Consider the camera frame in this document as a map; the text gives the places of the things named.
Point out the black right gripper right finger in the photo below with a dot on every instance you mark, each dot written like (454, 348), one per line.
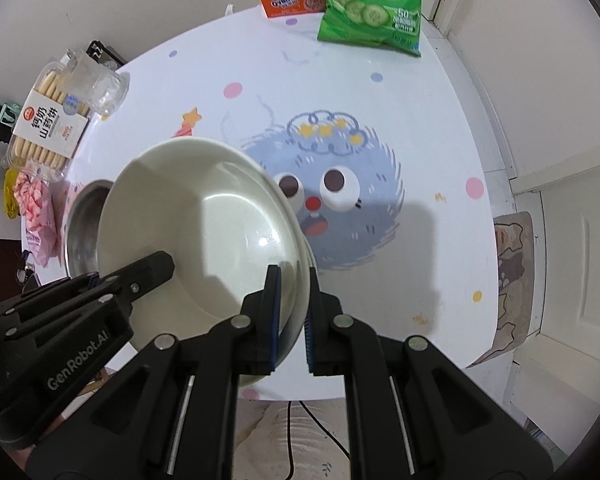
(379, 380)

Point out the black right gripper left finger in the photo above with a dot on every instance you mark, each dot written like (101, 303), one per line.
(190, 430)

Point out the large stainless steel bowl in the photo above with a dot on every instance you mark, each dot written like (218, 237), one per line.
(82, 224)

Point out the wide pale green bowl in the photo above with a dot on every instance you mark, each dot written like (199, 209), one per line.
(223, 220)

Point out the pink snack bag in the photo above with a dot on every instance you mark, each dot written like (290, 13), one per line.
(36, 200)

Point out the yellow plastic bag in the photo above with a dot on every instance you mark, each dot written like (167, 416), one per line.
(10, 204)

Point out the biscuit box with white label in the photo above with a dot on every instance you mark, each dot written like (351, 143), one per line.
(48, 128)

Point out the patterned floor mat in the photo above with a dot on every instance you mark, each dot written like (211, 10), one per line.
(515, 245)

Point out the clear glass cup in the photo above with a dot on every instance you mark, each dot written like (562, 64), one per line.
(102, 89)

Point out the green Lays chips bag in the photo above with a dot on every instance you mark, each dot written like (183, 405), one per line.
(392, 24)

